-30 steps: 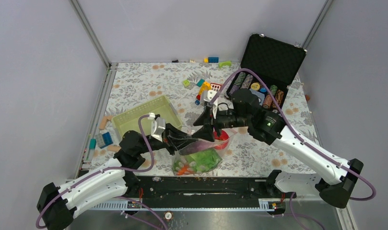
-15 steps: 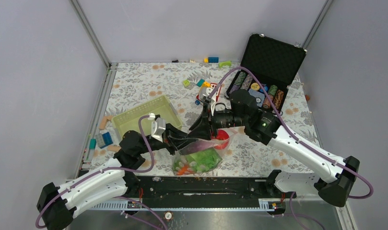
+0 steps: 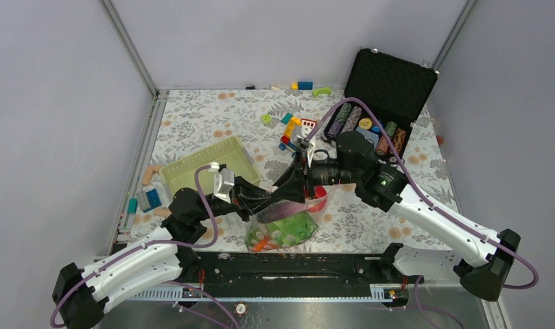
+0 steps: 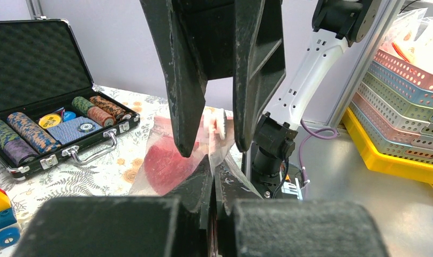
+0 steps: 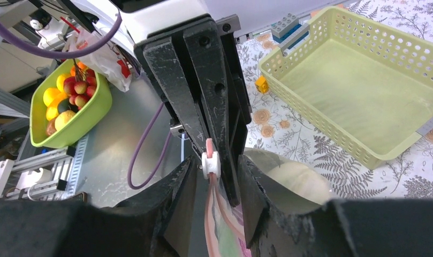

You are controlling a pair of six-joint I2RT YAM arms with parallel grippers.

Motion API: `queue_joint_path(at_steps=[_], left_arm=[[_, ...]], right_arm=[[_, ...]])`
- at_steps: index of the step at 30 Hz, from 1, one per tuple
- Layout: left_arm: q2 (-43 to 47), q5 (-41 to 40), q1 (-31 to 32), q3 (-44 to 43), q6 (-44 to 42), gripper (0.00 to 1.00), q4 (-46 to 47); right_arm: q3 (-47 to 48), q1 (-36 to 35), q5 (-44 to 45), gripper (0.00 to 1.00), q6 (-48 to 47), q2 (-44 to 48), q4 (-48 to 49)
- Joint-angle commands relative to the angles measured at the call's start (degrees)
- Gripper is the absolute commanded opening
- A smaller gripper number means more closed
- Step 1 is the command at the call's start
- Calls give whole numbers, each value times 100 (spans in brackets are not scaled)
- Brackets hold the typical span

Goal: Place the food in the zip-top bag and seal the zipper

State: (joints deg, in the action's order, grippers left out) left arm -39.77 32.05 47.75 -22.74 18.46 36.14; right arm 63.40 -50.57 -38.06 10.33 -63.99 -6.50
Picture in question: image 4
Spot black poker chip case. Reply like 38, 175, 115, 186
0, 19, 140, 180

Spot red toy apple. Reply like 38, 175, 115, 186
143, 137, 203, 195

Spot yellow toy block sailboat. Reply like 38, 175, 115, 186
0, 188, 21, 248

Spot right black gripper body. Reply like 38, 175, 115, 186
173, 0, 284, 81

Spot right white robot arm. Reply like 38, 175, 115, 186
141, 1, 381, 199

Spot clear pink dotted zip bag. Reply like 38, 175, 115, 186
129, 106, 244, 199

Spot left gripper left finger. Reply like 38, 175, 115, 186
13, 157, 212, 256

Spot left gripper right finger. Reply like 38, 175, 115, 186
214, 158, 389, 256

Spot stacked perforated plastic trays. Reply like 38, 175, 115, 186
349, 49, 433, 165

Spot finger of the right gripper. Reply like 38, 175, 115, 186
140, 1, 207, 157
233, 1, 286, 152

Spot yellow plastic bin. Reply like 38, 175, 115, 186
342, 109, 433, 184

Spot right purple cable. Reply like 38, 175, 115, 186
298, 118, 339, 199

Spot floral table mat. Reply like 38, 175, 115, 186
0, 84, 245, 257

